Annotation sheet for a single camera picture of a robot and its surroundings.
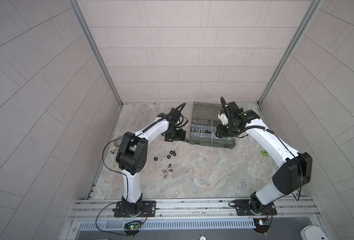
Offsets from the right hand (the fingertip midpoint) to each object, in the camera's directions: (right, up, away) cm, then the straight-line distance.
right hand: (218, 134), depth 81 cm
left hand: (-19, -3, +9) cm, 22 cm away
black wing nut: (-17, -6, +14) cm, 23 cm away
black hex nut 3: (-36, -15, +6) cm, 39 cm away
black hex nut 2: (-28, -15, +7) cm, 33 cm away
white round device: (+37, -40, -18) cm, 57 cm away
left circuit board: (-41, -38, -17) cm, 59 cm away
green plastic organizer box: (-5, +5, +20) cm, 21 cm away
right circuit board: (+17, -40, -13) cm, 46 cm away
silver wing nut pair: (-30, -21, +1) cm, 36 cm away
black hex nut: (-27, -12, +9) cm, 31 cm away
